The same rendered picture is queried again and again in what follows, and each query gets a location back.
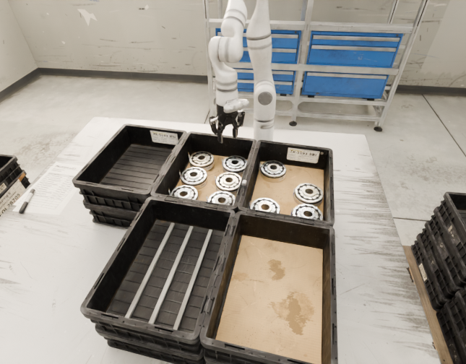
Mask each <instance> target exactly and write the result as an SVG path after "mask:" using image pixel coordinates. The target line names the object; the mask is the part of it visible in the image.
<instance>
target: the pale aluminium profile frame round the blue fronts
mask: <svg viewBox="0 0 466 364"><path fill-rule="evenodd" d="M429 1H430V0H422V2H421V4H420V7H419V10H418V13H417V15H416V18H415V21H414V23H413V27H414V29H413V32H412V34H410V35H409V38H408V39H407V43H406V45H403V44H400V47H399V48H404V51H403V54H402V57H401V59H400V62H399V65H398V67H397V68H381V67H364V66H330V65H313V64H304V61H305V56H306V47H307V46H309V42H310V41H308V33H309V28H310V23H311V13H312V9H313V3H314V0H308V4H307V0H303V3H302V10H301V21H304V20H305V15H306V20H305V28H304V30H302V31H301V39H300V45H299V51H298V61H297V64H279V63H271V69H276V70H293V71H296V73H295V83H294V88H293V94H289V95H287V94H280V95H277V94H276V100H290V101H291V102H292V108H291V109H290V110H275V115H276V116H292V119H291V122H290V123H289V125H290V126H296V125H297V123H296V122H295V120H296V116H300V117H312V118H335V119H347V120H359V121H378V123H377V125H378V126H376V127H374V130H375V131H382V128H381V127H380V126H382V125H383V123H384V119H385V118H386V115H387V112H388V110H389V107H390V104H391V101H392V98H393V97H394V93H395V91H396V89H397V86H398V83H399V80H400V77H401V75H402V72H403V70H404V68H405V65H406V62H407V59H408V56H409V54H410V51H411V48H412V47H413V43H414V41H415V38H416V35H417V33H418V30H419V27H420V24H421V22H422V20H423V16H424V14H425V12H426V9H427V6H428V3H429ZM202 3H203V14H204V34H205V45H206V56H207V76H208V87H209V98H210V116H211V117H209V119H210V118H211V119H214V118H216V117H215V111H217V109H216V91H215V90H216V79H215V78H212V68H213V66H212V62H211V60H210V55H209V51H208V45H209V42H210V40H211V39H212V38H211V37H210V27H209V20H210V16H209V2H208V0H202ZM398 3H399V0H393V3H392V7H391V9H390V13H389V16H388V19H387V24H392V21H393V19H394V14H395V12H396V9H397V5H398ZM217 4H218V19H222V18H223V0H217ZM306 5H307V9H306ZM206 22H207V27H206ZM307 24H308V29H307V30H306V27H307ZM416 28H417V30H416V32H415V29H416ZM414 32H415V34H414ZM302 36H303V41H302ZM301 45H302V46H301ZM300 52H301V56H300ZM299 57H300V61H299ZM298 63H299V64H298ZM224 64H225V65H226V66H229V67H231V68H246V69H253V66H252V63H251V62H245V61H239V62H237V63H228V62H224ZM305 71H310V72H341V73H358V74H389V75H394V79H393V81H392V85H391V87H390V86H385V88H384V89H385V90H389V93H388V94H387V93H386V91H385V90H384V92H383V95H382V97H381V99H382V100H377V99H374V98H362V99H358V98H343V97H317V96H314V95H308V96H303V95H300V90H301V87H303V82H301V81H302V76H303V74H305ZM238 98H254V94H253V93H249V92H238ZM303 101H305V102H318V103H344V104H357V105H372V106H373V107H374V110H375V111H376V114H377V116H368V115H355V114H344V113H320V112H307V111H300V110H299V109H298V105H299V103H301V102H303ZM380 105H383V109H382V111H381V108H380ZM242 110H243V111H244V112H245V113H253V114H254V109H253V108H244V109H242Z"/></svg>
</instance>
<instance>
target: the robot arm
mask: <svg viewBox="0 0 466 364"><path fill-rule="evenodd" d="M246 19H247V10H246V5H245V4H244V2H243V0H228V5H227V9H226V12H225V16H224V18H223V23H222V25H221V33H222V34H223V36H224V37H220V36H215V37H213V38H212V39H211V40H210V42H209V45H208V51H209V55H210V60H211V62H212V66H213V69H214V71H215V79H216V109H217V115H216V118H214V119H211V118H210V119H209V122H210V126H211V130H212V132H213V133H214V134H215V135H217V140H218V141H219V142H220V143H221V144H222V143H223V130H224V129H225V127H226V126H227V125H229V124H232V125H233V137H234V138H237V136H238V128H239V127H242V126H243V120H244V116H245V112H244V111H243V110H242V109H244V108H247V107H248V106H249V101H248V100H246V99H238V88H237V71H236V70H235V69H233V68H231V67H229V66H226V65H225V64H224V62H228V63H237V62H239V61H240V60H241V58H242V56H243V30H244V27H245V24H246ZM246 39H247V45H248V50H249V56H250V59H251V63H252V66H253V69H254V139H255V140H256V142H257V141H259V140H267V141H273V135H274V121H275V107H276V91H275V85H274V82H273V78H272V70H271V60H272V37H271V30H270V23H269V4H268V0H256V7H255V10H254V13H253V16H252V18H251V20H250V23H249V26H248V27H247V31H246ZM237 116H238V119H237V122H236V117H237ZM217 121H218V124H217ZM216 125H217V127H216Z"/></svg>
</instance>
